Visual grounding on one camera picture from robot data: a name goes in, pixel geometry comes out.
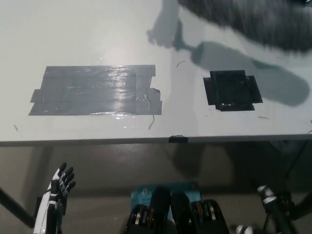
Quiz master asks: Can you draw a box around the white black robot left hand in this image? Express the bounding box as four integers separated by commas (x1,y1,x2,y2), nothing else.
33,162,76,234

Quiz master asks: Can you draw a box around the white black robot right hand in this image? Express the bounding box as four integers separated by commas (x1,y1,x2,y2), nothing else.
235,185,293,234

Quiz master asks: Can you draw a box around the grey fluffy duster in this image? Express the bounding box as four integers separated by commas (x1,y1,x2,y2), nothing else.
177,0,312,54

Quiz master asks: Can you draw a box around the black diagonal table leg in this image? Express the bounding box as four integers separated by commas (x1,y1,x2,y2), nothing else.
0,187,36,226
291,198,312,234

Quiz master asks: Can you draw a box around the black tape square mark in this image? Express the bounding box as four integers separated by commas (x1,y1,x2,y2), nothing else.
203,70,264,112

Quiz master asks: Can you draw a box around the grey table leg bracket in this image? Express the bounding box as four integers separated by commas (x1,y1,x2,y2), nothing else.
268,140,308,158

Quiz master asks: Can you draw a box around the grey duct tape patch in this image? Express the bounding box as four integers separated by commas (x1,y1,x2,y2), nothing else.
28,64,163,117

